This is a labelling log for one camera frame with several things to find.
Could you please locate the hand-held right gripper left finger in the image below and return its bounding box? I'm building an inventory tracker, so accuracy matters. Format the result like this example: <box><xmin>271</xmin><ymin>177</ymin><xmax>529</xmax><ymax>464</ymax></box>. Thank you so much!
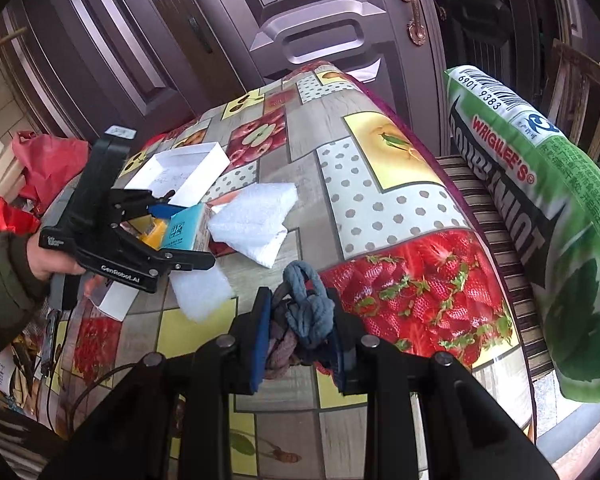
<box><xmin>40</xmin><ymin>287</ymin><xmax>276</xmax><ymax>480</ymax></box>

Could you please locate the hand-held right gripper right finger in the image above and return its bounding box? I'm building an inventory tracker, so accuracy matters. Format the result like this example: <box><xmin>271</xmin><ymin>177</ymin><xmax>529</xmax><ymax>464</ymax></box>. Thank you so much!
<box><xmin>325</xmin><ymin>287</ymin><xmax>556</xmax><ymax>480</ymax></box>

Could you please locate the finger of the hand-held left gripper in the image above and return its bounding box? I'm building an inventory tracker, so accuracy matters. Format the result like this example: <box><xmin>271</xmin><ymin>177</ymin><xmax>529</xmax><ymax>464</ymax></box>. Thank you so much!
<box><xmin>120</xmin><ymin>232</ymin><xmax>216</xmax><ymax>273</ymax></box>
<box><xmin>111</xmin><ymin>188</ymin><xmax>181</xmax><ymax>221</ymax></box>

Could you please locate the teal tissue pack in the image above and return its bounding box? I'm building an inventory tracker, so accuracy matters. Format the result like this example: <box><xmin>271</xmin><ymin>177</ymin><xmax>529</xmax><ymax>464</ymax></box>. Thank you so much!
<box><xmin>161</xmin><ymin>205</ymin><xmax>213</xmax><ymax>256</ymax></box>

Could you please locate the yellow tissue pack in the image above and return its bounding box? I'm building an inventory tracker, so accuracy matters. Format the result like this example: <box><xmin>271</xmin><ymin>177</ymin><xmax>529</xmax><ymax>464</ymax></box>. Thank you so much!
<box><xmin>130</xmin><ymin>214</ymin><xmax>173</xmax><ymax>251</ymax></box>

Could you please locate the grey-blue braided scrunchie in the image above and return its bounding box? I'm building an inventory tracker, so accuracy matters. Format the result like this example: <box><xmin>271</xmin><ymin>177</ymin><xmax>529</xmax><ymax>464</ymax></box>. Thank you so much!
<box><xmin>265</xmin><ymin>260</ymin><xmax>338</xmax><ymax>381</ymax></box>

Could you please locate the shallow white cardboard box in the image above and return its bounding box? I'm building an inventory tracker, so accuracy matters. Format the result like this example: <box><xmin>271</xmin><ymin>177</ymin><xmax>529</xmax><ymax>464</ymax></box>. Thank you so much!
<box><xmin>97</xmin><ymin>142</ymin><xmax>231</xmax><ymax>321</ymax></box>

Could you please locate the person's left forearm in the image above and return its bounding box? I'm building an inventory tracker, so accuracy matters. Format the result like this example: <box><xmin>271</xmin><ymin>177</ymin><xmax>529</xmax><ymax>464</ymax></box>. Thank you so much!
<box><xmin>0</xmin><ymin>232</ymin><xmax>48</xmax><ymax>366</ymax></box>

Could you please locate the person's left hand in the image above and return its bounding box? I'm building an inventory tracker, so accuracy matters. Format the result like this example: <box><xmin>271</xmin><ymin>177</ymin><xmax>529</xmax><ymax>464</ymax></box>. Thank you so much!
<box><xmin>27</xmin><ymin>234</ymin><xmax>88</xmax><ymax>283</ymax></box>

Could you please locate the red plastic bag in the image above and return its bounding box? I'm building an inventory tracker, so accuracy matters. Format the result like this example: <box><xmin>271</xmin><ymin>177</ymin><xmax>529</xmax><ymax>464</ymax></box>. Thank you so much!
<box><xmin>11</xmin><ymin>131</ymin><xmax>91</xmax><ymax>201</ymax></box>

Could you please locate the red gold-print carrier bag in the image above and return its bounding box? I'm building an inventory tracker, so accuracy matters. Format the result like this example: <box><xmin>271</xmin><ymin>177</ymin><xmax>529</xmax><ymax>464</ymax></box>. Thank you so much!
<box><xmin>0</xmin><ymin>195</ymin><xmax>43</xmax><ymax>246</ymax></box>

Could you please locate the fruit print tablecloth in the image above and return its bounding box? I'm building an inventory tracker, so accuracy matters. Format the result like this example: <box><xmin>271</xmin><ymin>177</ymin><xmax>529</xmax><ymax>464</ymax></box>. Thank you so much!
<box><xmin>45</xmin><ymin>60</ymin><xmax>533</xmax><ymax>480</ymax></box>

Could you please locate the brown panelled door leaf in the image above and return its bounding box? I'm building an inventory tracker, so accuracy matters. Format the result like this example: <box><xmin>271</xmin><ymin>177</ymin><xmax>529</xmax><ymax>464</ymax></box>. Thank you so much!
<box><xmin>5</xmin><ymin>0</ymin><xmax>261</xmax><ymax>141</ymax></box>

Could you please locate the striped seat cushion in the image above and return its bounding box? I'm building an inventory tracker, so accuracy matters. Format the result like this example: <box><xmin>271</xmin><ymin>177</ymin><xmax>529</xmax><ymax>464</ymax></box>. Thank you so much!
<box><xmin>435</xmin><ymin>155</ymin><xmax>556</xmax><ymax>381</ymax></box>

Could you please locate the green gum-pack pillow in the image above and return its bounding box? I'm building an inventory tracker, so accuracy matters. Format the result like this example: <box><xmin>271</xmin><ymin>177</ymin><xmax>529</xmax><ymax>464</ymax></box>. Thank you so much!
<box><xmin>442</xmin><ymin>64</ymin><xmax>600</xmax><ymax>403</ymax></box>

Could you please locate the wooden chair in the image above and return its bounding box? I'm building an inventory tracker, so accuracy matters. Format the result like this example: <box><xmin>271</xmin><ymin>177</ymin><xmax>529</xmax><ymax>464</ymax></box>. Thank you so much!
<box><xmin>545</xmin><ymin>37</ymin><xmax>600</xmax><ymax>181</ymax></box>

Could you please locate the dark slatted door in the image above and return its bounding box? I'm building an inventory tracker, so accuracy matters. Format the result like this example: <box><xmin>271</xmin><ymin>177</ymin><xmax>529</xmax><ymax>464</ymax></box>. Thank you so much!
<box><xmin>420</xmin><ymin>0</ymin><xmax>561</xmax><ymax>156</ymax></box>

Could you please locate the brown door with handle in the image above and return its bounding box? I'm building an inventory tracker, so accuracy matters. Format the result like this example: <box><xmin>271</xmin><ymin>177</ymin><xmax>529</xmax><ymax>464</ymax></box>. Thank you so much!
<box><xmin>175</xmin><ymin>0</ymin><xmax>446</xmax><ymax>156</ymax></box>

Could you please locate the copper door handle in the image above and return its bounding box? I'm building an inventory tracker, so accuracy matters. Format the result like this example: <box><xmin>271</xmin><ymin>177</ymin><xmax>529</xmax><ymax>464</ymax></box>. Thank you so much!
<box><xmin>387</xmin><ymin>0</ymin><xmax>427</xmax><ymax>47</ymax></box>

